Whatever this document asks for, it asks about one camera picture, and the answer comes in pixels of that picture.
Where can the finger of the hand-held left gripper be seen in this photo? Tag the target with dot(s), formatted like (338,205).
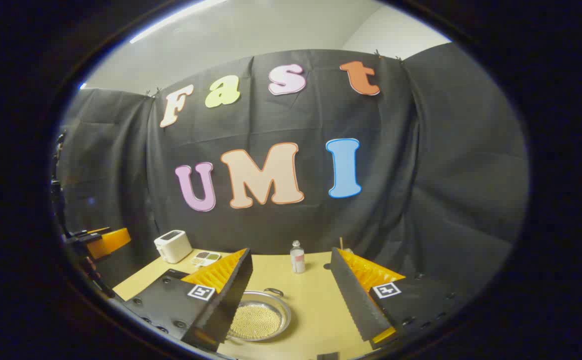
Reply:
(113,240)

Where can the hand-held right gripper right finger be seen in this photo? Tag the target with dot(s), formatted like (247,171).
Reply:
(350,295)

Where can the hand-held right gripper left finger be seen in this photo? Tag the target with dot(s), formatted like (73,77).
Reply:
(231,290)

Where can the pile of soybeans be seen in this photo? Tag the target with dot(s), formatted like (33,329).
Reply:
(257,321)

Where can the white toaster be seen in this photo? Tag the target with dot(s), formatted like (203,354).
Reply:
(172,246)

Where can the clear bottle with pink label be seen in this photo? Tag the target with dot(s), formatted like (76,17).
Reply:
(297,258)

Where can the camera on stand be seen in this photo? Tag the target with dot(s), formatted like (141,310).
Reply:
(59,175)

